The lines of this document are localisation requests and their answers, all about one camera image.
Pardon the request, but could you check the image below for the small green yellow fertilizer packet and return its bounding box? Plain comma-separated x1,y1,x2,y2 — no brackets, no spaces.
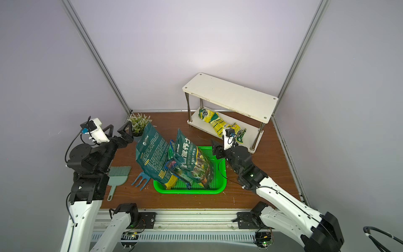
231,123,247,143

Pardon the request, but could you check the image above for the green yellow large fertilizer bag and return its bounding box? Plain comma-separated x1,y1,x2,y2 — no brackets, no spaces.
175,129,214,189

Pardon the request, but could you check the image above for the dark green soil bag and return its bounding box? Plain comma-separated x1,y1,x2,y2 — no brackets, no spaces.
136,123,178,190

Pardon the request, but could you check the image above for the colourful flower fertilizer bag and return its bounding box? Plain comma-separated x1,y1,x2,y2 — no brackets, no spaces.
164,140,192,190

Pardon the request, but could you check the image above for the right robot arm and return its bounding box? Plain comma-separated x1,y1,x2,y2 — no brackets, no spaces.
212,141,344,252

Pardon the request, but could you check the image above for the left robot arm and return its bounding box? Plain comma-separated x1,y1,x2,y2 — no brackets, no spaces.
60,118,134,252

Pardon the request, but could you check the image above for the left yellow green fertilizer packet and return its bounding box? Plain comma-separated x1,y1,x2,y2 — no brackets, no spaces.
198,108,218,123

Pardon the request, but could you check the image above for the white two-tier shelf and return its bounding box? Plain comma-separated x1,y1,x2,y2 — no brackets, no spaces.
182,73,279,153

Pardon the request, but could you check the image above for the potted lavender plant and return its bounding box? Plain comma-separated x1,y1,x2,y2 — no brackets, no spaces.
127,112,152,142

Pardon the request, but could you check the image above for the green plastic basket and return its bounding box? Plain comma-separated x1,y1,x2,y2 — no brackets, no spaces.
153,146,227,195

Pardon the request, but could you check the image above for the teal plastic dustpan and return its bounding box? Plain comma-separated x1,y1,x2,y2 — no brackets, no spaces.
107,166,131,201

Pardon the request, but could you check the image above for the aluminium corner profile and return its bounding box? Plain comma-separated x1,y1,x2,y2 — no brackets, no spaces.
61,0,132,114

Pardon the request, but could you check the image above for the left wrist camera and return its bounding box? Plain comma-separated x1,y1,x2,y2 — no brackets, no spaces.
80,118,110,144

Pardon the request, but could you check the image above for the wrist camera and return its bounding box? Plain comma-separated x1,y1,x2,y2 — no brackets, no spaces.
80,118,110,144
223,127,236,150

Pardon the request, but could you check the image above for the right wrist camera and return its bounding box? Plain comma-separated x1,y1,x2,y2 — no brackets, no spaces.
223,127,236,150

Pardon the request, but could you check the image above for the teal garden fork yellow handle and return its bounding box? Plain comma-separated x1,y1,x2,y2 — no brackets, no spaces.
131,172,151,191

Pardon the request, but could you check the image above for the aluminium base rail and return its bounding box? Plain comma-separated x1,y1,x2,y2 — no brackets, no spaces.
59,208,334,252

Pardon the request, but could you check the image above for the black cable loop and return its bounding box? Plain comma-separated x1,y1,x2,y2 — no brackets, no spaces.
362,226,403,252

